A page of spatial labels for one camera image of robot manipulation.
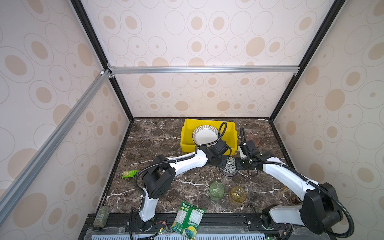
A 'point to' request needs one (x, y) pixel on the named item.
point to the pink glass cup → (256, 140)
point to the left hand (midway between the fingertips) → (228, 162)
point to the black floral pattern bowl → (230, 169)
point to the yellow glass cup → (238, 195)
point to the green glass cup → (216, 190)
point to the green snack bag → (188, 220)
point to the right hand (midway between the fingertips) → (238, 163)
